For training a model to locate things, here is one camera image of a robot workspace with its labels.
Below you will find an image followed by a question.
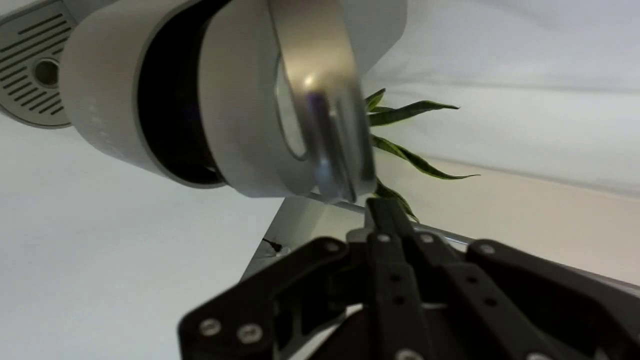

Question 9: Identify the green snake plant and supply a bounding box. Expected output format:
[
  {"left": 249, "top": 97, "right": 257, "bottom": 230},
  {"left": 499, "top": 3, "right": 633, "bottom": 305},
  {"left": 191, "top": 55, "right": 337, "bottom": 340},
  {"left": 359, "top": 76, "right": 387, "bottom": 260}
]
[{"left": 362, "top": 86, "right": 479, "bottom": 226}]

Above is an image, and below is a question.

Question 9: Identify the white plastic board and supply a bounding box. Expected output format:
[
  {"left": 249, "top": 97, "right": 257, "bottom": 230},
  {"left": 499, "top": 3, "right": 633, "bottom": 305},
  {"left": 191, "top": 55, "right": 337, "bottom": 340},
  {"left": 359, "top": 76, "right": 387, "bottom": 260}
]
[{"left": 0, "top": 111, "right": 467, "bottom": 360}]

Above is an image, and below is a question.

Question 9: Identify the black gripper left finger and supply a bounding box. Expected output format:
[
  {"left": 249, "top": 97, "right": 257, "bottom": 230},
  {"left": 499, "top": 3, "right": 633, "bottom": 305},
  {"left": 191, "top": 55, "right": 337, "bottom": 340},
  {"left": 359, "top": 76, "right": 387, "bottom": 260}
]
[{"left": 178, "top": 198, "right": 428, "bottom": 360}]

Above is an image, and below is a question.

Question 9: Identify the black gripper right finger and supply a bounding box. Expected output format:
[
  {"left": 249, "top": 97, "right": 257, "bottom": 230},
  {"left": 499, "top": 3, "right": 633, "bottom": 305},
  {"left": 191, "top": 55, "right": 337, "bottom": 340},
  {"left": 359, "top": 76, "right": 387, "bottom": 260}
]
[{"left": 405, "top": 227, "right": 640, "bottom": 360}]

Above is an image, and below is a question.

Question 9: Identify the grey coffee machine lid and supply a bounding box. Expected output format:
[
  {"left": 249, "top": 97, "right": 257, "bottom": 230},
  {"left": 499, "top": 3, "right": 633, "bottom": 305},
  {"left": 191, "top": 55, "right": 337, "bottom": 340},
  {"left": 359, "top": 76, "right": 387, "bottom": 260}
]
[{"left": 198, "top": 0, "right": 407, "bottom": 203}]

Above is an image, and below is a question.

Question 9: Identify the grey coffee machine body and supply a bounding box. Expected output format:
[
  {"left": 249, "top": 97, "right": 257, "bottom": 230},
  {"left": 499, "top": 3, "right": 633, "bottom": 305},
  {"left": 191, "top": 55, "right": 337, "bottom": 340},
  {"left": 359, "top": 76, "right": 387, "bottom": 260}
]
[{"left": 0, "top": 0, "right": 227, "bottom": 190}]

